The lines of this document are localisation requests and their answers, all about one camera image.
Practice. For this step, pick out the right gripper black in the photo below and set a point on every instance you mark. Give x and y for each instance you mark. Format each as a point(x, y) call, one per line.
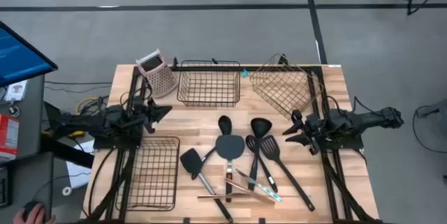
point(316, 130)

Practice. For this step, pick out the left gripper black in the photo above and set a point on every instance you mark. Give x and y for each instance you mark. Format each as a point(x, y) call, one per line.
point(134, 119)

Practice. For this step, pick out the black nylon ladle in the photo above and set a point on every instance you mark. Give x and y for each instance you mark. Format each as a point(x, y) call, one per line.
point(261, 126)

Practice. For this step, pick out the black turner steel shaft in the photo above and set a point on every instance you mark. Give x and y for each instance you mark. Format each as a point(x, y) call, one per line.
point(191, 163)

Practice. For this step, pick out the knife with teal pattern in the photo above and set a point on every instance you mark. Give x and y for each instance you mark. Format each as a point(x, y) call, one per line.
point(268, 192)

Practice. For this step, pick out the black nylon serving spoon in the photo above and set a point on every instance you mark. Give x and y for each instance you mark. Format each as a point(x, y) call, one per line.
point(225, 124)

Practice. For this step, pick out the grey wide spatula red mark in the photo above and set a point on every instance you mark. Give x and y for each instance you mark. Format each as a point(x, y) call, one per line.
point(229, 146)

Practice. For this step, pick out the copper kitchen tongs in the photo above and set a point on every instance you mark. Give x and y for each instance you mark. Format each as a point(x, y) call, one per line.
point(249, 191)

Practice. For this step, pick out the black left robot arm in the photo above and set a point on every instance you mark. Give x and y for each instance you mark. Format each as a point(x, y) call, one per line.
point(87, 123)

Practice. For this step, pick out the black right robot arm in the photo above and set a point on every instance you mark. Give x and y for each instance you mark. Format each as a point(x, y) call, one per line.
point(366, 119)

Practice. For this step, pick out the pink steel box grater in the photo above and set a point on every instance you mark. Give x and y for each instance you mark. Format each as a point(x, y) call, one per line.
point(162, 81)

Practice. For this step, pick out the teal clip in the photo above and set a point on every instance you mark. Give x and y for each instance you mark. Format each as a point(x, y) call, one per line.
point(245, 73)

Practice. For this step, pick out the white paper sheet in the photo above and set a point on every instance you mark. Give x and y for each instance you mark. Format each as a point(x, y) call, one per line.
point(78, 175)

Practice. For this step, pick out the white tape roll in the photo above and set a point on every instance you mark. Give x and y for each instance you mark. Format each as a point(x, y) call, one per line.
point(66, 191)

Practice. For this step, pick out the white card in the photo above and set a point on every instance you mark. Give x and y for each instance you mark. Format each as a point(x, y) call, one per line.
point(15, 90)

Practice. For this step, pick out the blue screen computer monitor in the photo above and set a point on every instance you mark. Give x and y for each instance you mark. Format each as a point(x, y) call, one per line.
point(24, 56)

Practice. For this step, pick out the red and white box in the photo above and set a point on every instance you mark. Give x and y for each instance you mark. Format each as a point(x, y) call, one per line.
point(8, 136)

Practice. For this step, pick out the black computer mouse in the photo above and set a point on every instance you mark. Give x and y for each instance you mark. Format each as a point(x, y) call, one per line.
point(29, 204)

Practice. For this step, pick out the person's hand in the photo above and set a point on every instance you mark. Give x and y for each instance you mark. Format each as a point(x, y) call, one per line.
point(36, 217)

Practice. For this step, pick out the black computer keyboard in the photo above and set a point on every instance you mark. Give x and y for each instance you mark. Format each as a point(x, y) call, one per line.
point(3, 187)

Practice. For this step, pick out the black table edge bracket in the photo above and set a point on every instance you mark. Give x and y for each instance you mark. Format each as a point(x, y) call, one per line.
point(262, 220)
point(186, 220)

